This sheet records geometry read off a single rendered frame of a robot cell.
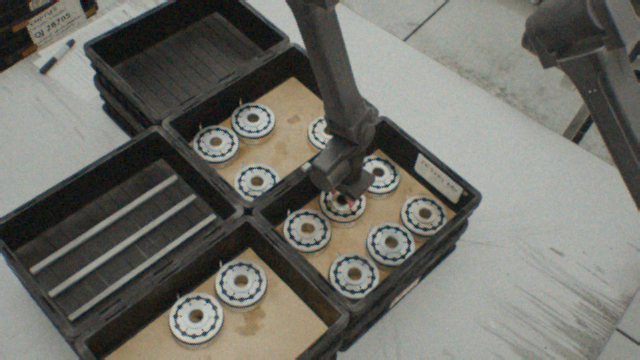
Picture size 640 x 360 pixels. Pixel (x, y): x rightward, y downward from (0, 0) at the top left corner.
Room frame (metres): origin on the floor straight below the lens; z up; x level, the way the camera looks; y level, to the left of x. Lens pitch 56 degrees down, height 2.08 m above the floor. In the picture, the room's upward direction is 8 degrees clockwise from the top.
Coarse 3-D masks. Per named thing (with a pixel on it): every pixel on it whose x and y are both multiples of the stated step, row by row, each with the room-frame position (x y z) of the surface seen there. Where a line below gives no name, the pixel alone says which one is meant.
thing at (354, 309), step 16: (400, 128) 0.96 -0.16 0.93; (416, 144) 0.92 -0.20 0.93; (432, 160) 0.88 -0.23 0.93; (304, 176) 0.79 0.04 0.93; (480, 192) 0.81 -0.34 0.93; (256, 208) 0.70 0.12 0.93; (464, 208) 0.77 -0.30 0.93; (448, 224) 0.72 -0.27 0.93; (432, 240) 0.68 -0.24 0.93; (416, 256) 0.64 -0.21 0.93; (320, 272) 0.58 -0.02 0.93; (400, 272) 0.60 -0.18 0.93; (384, 288) 0.56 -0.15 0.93; (352, 304) 0.52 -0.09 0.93; (368, 304) 0.53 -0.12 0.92
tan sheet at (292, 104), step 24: (264, 96) 1.08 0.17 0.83; (288, 96) 1.09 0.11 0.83; (312, 96) 1.10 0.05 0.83; (288, 120) 1.02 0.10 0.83; (312, 120) 1.03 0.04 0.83; (192, 144) 0.91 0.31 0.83; (240, 144) 0.93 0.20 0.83; (264, 144) 0.94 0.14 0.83; (288, 144) 0.95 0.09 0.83; (240, 168) 0.86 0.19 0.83; (288, 168) 0.88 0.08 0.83
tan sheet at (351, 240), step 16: (400, 192) 0.85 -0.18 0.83; (416, 192) 0.86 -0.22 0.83; (304, 208) 0.78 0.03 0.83; (368, 208) 0.80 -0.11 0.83; (384, 208) 0.81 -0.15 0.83; (400, 208) 0.81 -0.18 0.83; (448, 208) 0.83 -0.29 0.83; (368, 224) 0.76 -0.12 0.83; (336, 240) 0.71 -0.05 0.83; (352, 240) 0.71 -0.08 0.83; (320, 256) 0.66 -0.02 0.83; (336, 256) 0.67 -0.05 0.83; (384, 272) 0.65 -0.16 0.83
